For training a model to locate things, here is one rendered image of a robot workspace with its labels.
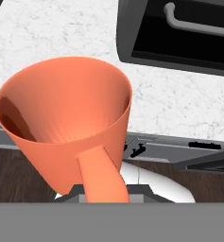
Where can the grey cupboard door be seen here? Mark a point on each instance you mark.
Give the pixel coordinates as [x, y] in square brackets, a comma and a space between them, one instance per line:
[211, 162]

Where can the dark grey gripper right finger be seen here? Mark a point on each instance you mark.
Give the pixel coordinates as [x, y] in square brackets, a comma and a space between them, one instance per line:
[141, 193]

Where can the dark grey toaster oven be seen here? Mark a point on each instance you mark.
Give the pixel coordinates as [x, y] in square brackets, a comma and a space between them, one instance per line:
[179, 47]

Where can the white rounded object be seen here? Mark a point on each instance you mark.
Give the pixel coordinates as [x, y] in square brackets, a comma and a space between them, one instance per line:
[160, 184]

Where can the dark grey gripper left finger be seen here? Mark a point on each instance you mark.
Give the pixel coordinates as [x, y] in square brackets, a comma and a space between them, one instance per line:
[71, 194]

